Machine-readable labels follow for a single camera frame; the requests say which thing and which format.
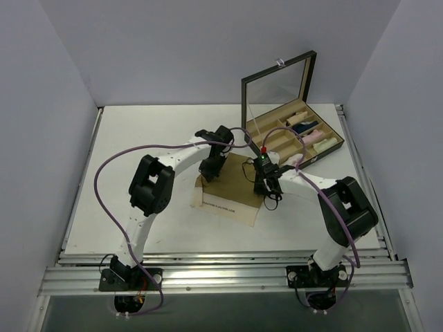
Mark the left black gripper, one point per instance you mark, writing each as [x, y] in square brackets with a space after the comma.
[210, 169]

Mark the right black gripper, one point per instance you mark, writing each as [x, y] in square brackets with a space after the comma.
[262, 187]

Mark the white underwear pink trim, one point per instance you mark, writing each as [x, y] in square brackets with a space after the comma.
[293, 160]

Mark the tan brown underwear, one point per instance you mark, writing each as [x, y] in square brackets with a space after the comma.
[230, 195]

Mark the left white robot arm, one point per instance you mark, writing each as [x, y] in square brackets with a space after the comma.
[150, 190]

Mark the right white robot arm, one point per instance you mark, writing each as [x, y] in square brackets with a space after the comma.
[346, 210]

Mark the navy rolled underwear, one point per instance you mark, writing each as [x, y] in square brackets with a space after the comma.
[302, 127]

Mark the pale green rolled underwear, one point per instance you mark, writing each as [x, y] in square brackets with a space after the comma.
[324, 145]

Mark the pink rolled underwear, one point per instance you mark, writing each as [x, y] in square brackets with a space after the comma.
[312, 136]

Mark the beige rolled underwear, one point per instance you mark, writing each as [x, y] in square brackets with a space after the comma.
[296, 118]

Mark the black compartment storage box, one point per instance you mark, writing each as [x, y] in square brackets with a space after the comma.
[274, 94]

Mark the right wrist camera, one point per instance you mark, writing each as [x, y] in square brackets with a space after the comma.
[271, 155]

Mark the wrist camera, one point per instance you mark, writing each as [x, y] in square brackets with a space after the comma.
[271, 155]
[223, 134]

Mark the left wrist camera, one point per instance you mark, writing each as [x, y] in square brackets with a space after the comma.
[223, 134]

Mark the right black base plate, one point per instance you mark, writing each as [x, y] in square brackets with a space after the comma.
[311, 276]

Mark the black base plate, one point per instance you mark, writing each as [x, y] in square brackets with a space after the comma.
[311, 276]
[138, 281]

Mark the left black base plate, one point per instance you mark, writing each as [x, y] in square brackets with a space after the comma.
[138, 281]

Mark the aluminium rail frame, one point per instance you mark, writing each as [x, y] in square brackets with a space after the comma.
[197, 251]

